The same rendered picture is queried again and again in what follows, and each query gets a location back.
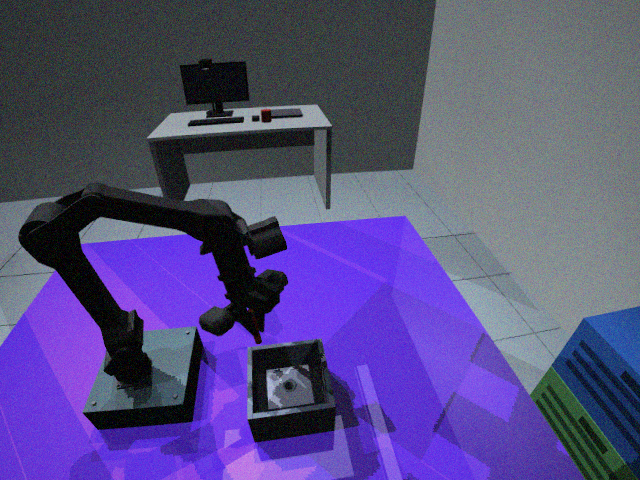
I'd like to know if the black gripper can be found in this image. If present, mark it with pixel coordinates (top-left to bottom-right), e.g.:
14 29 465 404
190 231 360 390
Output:
198 262 288 337

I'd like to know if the dark red peg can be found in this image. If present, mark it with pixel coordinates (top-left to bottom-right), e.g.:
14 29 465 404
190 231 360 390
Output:
248 309 262 344

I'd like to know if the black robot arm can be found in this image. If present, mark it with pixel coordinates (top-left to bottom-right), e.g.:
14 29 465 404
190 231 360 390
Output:
18 182 287 389

